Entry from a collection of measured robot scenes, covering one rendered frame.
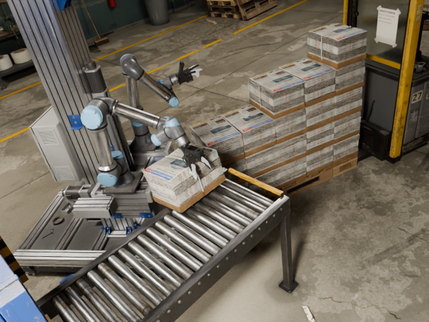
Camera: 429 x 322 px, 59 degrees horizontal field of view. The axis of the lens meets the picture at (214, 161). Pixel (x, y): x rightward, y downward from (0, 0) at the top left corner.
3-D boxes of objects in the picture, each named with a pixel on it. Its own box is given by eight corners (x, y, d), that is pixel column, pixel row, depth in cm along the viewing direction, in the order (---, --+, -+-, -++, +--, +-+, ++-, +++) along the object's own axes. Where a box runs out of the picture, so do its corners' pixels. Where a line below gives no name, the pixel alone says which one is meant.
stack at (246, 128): (204, 203, 351) (187, 125, 305) (308, 159, 384) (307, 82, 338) (223, 228, 321) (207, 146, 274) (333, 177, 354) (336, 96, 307)
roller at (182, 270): (143, 237, 219) (141, 230, 216) (198, 278, 189) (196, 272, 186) (136, 242, 217) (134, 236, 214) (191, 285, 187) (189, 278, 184)
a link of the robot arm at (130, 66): (131, 59, 256) (183, 100, 283) (128, 54, 265) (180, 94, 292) (120, 72, 258) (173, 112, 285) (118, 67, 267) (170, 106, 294)
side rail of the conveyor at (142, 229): (224, 180, 264) (222, 166, 257) (230, 183, 260) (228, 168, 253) (44, 315, 193) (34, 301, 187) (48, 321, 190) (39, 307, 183)
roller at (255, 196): (221, 179, 253) (220, 173, 251) (278, 207, 223) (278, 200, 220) (216, 183, 251) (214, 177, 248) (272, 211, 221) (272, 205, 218)
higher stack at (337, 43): (307, 159, 384) (306, 30, 312) (331, 149, 393) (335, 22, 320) (332, 178, 354) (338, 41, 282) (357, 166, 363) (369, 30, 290)
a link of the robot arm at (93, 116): (124, 175, 245) (106, 98, 214) (117, 190, 233) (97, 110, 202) (106, 174, 246) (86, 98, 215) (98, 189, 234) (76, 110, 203)
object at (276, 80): (249, 79, 306) (248, 78, 305) (278, 69, 314) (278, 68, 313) (274, 94, 277) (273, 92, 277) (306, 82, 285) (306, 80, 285)
